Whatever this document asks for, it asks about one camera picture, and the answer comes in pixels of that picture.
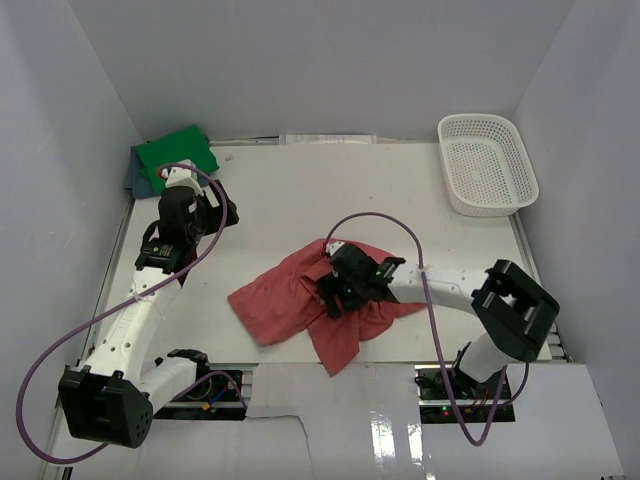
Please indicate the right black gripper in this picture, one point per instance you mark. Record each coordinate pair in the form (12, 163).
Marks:
(332, 283)

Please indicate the white paper sheets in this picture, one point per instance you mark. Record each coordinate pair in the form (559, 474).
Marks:
(325, 139)

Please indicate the red t-shirt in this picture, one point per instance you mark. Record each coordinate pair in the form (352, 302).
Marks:
(284, 301)

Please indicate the green folded t-shirt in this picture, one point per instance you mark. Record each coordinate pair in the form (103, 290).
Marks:
(191, 134)

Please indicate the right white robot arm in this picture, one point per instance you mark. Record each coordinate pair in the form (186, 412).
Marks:
(516, 312)

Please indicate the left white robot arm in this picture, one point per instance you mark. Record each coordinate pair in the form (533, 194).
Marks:
(110, 398)

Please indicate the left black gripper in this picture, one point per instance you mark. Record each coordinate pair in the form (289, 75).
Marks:
(223, 214)

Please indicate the white plastic basket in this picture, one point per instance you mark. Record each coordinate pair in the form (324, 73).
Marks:
(486, 168)

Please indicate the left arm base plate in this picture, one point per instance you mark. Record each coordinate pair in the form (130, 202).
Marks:
(215, 399)

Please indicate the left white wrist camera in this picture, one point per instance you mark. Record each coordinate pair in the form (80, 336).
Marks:
(181, 176)

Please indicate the blue folded t-shirt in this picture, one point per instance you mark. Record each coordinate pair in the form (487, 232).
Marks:
(145, 159)

